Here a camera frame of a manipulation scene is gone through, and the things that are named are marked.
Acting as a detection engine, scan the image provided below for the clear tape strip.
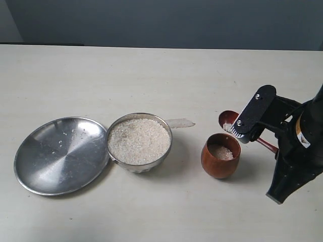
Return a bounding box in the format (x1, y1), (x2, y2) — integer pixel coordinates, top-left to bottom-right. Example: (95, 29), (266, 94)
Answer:
(166, 118), (195, 129)

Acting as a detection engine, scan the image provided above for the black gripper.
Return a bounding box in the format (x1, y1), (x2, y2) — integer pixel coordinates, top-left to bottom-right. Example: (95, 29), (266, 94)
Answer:
(230, 85), (322, 204)

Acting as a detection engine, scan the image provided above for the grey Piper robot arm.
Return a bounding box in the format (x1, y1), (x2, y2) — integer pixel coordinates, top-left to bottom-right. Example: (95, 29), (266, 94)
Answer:
(230, 85), (322, 204)

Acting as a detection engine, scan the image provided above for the brown wooden cup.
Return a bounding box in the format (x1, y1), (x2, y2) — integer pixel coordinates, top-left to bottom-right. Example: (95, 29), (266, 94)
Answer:
(201, 133), (241, 179)

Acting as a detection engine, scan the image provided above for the round steel plate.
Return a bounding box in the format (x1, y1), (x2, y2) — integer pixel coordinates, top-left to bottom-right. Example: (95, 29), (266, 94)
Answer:
(14, 117), (109, 196)

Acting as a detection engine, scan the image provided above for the dark red wooden spoon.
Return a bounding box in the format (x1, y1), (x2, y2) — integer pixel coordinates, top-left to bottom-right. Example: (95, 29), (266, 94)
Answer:
(219, 110), (278, 154)

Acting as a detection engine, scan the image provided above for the steel bowl of rice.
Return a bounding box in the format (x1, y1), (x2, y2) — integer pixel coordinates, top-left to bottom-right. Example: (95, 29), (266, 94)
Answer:
(107, 112), (173, 173)

